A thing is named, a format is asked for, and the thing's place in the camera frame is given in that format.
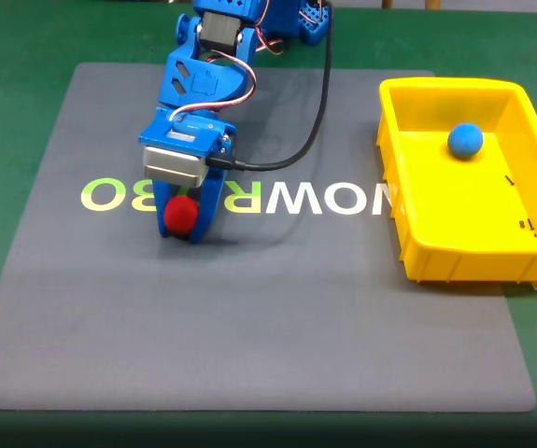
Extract silver camera box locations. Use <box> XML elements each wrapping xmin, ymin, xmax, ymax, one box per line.
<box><xmin>142</xmin><ymin>145</ymin><xmax>210</xmax><ymax>189</ymax></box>

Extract red ball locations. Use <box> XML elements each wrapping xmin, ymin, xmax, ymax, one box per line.
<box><xmin>163</xmin><ymin>195</ymin><xmax>200</xmax><ymax>233</ymax></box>

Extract white red servo wire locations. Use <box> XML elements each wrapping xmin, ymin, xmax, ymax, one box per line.
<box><xmin>170</xmin><ymin>51</ymin><xmax>257</xmax><ymax>123</ymax></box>

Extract yellow plastic bin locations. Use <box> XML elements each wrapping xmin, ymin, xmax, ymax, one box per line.
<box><xmin>375</xmin><ymin>77</ymin><xmax>537</xmax><ymax>285</ymax></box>

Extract blue ball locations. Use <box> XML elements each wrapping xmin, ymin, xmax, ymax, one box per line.
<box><xmin>446</xmin><ymin>122</ymin><xmax>485</xmax><ymax>160</ymax></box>

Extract grey mat with lettering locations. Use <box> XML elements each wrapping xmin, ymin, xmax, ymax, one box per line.
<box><xmin>0</xmin><ymin>63</ymin><xmax>537</xmax><ymax>414</ymax></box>

